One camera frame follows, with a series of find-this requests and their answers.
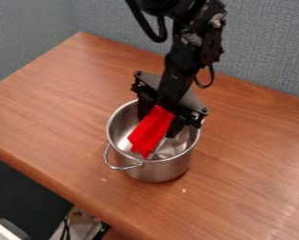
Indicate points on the metal table leg bracket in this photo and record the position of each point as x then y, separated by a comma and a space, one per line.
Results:
81, 226

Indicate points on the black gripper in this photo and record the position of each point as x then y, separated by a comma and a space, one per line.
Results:
169, 90

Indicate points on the red plastic block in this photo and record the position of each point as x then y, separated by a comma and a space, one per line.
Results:
150, 131

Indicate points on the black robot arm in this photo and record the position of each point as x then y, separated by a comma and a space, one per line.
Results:
194, 23

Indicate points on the white object at corner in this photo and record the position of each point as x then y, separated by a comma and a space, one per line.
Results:
8, 232

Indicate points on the stainless steel pot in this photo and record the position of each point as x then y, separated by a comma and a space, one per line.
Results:
170, 160

